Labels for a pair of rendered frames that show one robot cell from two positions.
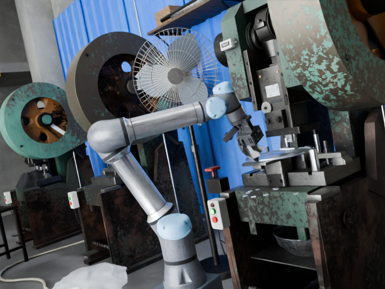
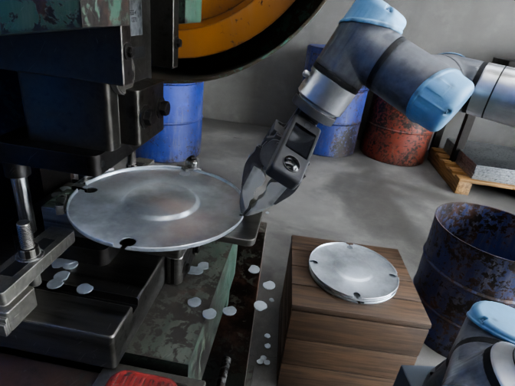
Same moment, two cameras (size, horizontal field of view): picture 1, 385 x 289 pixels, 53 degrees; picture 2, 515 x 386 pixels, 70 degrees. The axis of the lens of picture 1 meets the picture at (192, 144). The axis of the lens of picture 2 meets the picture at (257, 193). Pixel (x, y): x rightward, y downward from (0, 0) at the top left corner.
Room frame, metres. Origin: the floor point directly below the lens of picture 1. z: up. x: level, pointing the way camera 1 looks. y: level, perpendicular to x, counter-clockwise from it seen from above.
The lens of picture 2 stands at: (1.97, 0.14, 1.09)
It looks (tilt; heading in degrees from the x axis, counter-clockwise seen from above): 26 degrees down; 225
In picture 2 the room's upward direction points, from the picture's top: 7 degrees clockwise
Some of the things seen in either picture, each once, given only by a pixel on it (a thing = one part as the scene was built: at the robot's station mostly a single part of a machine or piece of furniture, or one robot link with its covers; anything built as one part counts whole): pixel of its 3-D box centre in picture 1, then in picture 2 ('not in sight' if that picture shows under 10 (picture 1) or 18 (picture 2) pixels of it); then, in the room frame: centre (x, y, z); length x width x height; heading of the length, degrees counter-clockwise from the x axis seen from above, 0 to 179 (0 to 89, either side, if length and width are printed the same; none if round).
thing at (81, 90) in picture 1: (150, 146); not in sight; (3.33, 0.36, 0.87); 1.53 x 0.99 x 1.74; 128
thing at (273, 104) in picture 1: (279, 96); (102, 33); (1.74, -0.43, 1.04); 0.17 x 0.15 x 0.30; 130
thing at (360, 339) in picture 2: not in sight; (341, 312); (1.02, -0.32, 0.18); 0.40 x 0.38 x 0.35; 133
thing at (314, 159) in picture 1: (314, 159); (191, 177); (1.55, -0.48, 0.75); 0.03 x 0.03 x 0.10; 40
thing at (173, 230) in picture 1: (176, 235); (496, 347); (1.32, 0.12, 0.62); 0.13 x 0.12 x 0.14; 11
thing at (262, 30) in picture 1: (275, 44); not in sight; (1.77, -0.46, 1.27); 0.21 x 0.12 x 0.34; 130
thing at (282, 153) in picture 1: (278, 154); (161, 200); (1.69, -0.36, 0.78); 0.29 x 0.29 x 0.01
